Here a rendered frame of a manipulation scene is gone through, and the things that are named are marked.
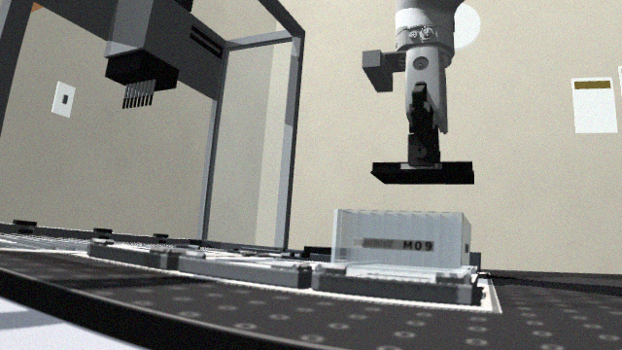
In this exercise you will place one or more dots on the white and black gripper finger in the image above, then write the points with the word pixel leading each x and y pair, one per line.
pixel 436 140
pixel 421 143

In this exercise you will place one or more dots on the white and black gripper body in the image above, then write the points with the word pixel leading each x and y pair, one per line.
pixel 415 73

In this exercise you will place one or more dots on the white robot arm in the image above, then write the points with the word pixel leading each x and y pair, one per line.
pixel 419 23

